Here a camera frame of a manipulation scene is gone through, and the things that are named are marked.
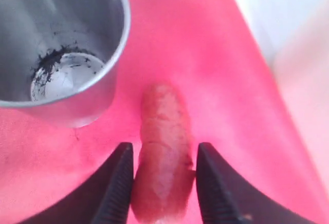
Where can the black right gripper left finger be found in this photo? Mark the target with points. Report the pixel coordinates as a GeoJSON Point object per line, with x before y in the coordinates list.
{"type": "Point", "coordinates": [103, 198]}

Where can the red toy shrimp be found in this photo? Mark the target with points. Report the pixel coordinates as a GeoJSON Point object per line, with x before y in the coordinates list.
{"type": "Point", "coordinates": [165, 174]}

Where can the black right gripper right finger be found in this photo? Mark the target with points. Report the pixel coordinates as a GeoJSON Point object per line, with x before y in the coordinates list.
{"type": "Point", "coordinates": [224, 196]}

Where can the red table cloth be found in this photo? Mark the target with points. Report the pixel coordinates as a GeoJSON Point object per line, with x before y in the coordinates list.
{"type": "Point", "coordinates": [206, 49]}

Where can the steel cup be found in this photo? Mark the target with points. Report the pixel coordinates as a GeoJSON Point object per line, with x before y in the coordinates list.
{"type": "Point", "coordinates": [59, 57]}

